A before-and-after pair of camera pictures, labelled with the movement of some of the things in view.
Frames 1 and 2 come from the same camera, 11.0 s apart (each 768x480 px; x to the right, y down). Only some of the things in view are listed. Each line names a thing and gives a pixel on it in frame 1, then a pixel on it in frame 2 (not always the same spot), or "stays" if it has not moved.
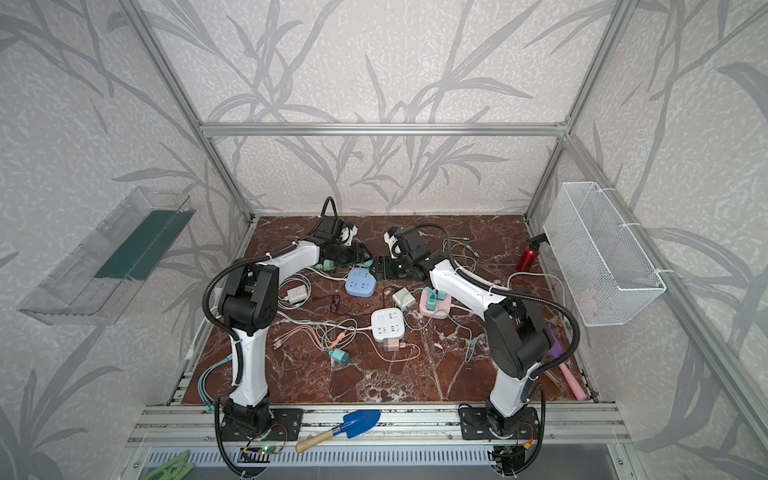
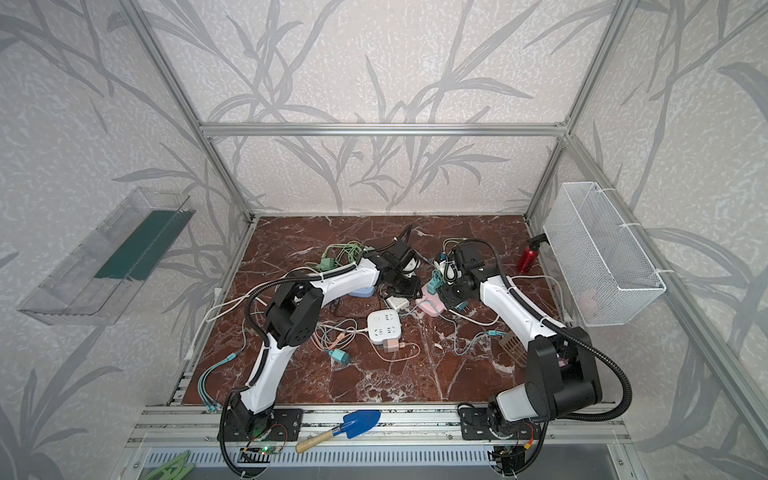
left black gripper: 358,255 to 405,280
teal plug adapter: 340,356 stays
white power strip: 387,323 stays
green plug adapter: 327,265 stays
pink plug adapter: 391,344 stays
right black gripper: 396,264 to 452,293
